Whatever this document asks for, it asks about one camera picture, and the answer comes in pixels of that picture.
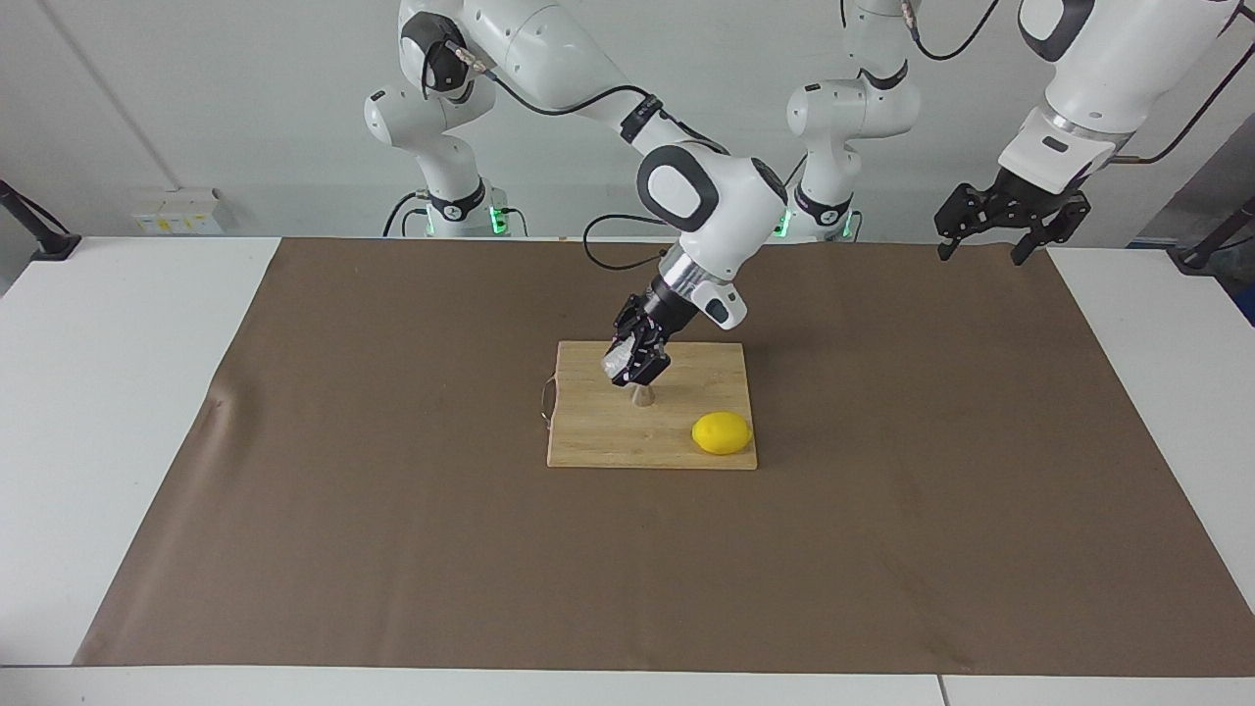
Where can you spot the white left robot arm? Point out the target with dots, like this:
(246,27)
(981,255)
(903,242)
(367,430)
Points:
(1108,59)

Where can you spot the wooden cutting board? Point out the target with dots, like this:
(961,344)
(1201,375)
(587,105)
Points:
(608,431)

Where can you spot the clear textured glass cup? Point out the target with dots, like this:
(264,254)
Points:
(616,365)

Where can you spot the brown paper table mat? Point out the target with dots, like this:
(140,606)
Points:
(392,539)

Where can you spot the white wall socket box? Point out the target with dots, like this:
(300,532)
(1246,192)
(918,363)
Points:
(176,211)

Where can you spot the steel double jigger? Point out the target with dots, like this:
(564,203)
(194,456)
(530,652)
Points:
(642,397)

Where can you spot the black clamp stand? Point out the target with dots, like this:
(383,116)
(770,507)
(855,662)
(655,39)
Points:
(1201,257)
(54,245)

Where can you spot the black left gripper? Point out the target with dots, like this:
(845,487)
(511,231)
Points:
(1025,206)

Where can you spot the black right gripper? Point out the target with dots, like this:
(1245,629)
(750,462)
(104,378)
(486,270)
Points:
(667,312)

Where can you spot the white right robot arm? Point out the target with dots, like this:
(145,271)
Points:
(549,49)

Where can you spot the yellow lemon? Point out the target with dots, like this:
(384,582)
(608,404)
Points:
(722,433)

